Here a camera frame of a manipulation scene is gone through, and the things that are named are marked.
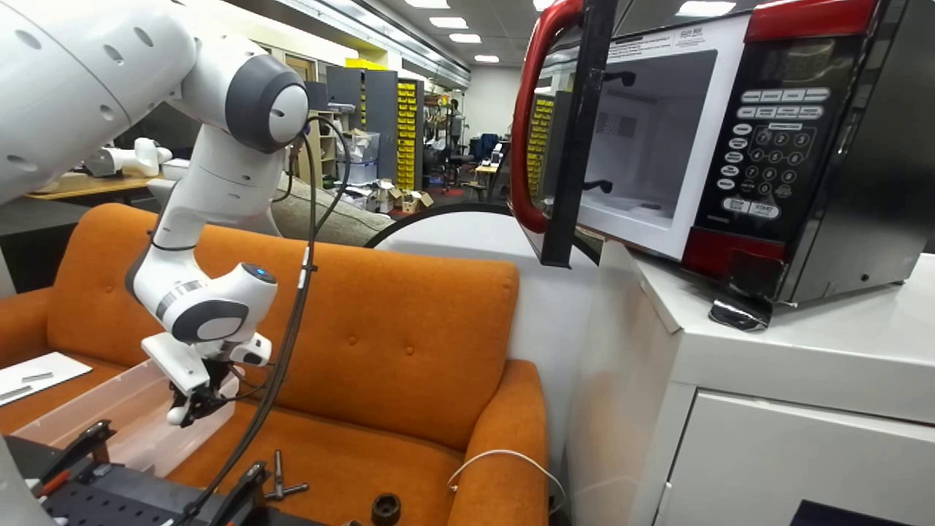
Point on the red and black microwave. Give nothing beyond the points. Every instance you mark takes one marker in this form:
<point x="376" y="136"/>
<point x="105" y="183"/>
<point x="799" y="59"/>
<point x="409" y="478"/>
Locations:
<point x="828" y="146"/>

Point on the black flat microwave foot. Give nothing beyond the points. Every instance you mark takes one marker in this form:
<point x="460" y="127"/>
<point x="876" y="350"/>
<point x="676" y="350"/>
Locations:
<point x="736" y="310"/>

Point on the ceiling light panel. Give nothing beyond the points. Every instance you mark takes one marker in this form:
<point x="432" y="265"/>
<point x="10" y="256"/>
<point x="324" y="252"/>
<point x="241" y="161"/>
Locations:
<point x="464" y="40"/>
<point x="447" y="22"/>
<point x="701" y="6"/>

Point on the white paper sheet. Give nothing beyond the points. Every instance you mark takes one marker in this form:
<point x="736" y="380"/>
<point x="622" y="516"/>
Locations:
<point x="43" y="374"/>

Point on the orange fabric sofa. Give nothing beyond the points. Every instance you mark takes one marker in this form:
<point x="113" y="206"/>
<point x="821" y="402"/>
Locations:
<point x="419" y="331"/>

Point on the black camera mount rig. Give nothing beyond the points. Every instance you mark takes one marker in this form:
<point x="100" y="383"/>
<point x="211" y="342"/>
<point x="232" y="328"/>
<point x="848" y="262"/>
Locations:
<point x="105" y="499"/>

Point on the small white round object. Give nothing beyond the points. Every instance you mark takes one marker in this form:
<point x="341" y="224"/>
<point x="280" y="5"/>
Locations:
<point x="176" y="415"/>

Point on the transparent plastic container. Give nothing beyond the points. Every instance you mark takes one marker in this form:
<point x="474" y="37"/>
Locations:
<point x="105" y="420"/>

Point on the white robot part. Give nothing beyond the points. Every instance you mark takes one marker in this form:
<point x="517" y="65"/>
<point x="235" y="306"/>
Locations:
<point x="127" y="160"/>

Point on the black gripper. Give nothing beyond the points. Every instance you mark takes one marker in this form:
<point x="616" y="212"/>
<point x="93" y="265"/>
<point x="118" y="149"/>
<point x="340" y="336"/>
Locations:
<point x="208" y="380"/>

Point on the black vertical pole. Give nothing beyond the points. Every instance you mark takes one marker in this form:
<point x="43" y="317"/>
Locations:
<point x="578" y="146"/>

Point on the white cabinet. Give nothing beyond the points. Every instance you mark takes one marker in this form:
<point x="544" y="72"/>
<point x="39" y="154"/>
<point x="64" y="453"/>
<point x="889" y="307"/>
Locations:
<point x="807" y="447"/>

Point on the yellow and black pillar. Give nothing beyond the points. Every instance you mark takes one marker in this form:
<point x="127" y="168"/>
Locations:
<point x="406" y="136"/>

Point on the black round knob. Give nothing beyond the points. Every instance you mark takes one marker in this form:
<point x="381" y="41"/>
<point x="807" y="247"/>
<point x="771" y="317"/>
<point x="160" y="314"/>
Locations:
<point x="387" y="509"/>

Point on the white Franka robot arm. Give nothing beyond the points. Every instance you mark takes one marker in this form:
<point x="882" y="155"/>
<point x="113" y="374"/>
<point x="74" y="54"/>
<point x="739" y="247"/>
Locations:
<point x="97" y="78"/>

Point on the wooden desk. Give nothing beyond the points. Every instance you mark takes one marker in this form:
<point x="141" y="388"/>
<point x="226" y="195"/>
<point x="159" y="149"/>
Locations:
<point x="75" y="187"/>

